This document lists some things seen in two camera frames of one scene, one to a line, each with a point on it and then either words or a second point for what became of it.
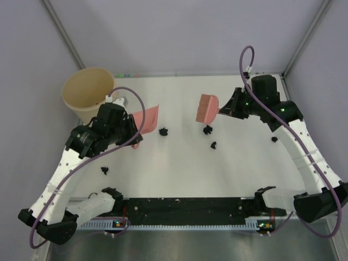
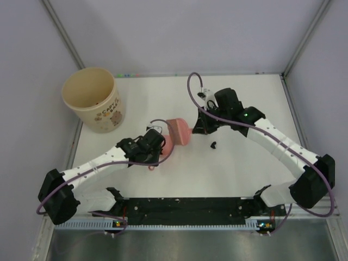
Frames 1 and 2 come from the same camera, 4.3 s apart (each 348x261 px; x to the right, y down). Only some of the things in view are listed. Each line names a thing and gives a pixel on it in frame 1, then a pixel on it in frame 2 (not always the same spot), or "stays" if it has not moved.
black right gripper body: (243, 104) → (210, 123)
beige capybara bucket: (85, 89) stays
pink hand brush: (208, 109) → (179, 131)
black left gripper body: (124, 132) → (153, 155)
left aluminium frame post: (63, 34) stays
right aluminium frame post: (324, 6) stays
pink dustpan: (151, 119) → (167, 148)
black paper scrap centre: (212, 145) stays
